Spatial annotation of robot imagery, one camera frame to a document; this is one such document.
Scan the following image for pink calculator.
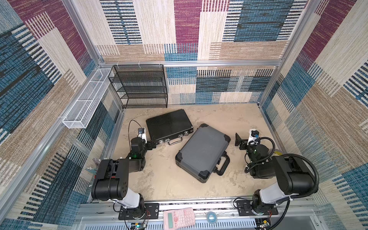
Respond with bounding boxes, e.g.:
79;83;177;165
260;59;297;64
163;208;196;230

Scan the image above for black poker case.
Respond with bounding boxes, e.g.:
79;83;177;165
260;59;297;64
146;109;194;145

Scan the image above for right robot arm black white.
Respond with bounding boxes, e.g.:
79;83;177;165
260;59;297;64
234;129;320;216

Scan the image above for blue tape roll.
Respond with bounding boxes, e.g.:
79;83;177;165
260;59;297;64
206;211;218;224

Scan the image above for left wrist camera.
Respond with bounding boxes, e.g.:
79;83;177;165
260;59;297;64
138;127;147;143

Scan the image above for white wire mesh basket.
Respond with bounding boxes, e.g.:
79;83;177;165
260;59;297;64
63;69;111;129

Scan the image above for grey poker case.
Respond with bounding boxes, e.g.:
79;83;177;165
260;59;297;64
175;123;231;183

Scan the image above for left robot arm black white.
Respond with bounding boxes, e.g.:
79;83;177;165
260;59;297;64
91;137;156;219

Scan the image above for black wire mesh shelf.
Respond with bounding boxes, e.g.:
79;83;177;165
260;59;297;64
109;65;168;109

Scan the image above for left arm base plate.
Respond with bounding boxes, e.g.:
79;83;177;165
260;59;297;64
118;203;160;220

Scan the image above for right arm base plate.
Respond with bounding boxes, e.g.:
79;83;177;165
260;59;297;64
234;199;279;216

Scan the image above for grey yellow tape roll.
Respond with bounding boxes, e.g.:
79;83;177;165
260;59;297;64
274;151;283;156

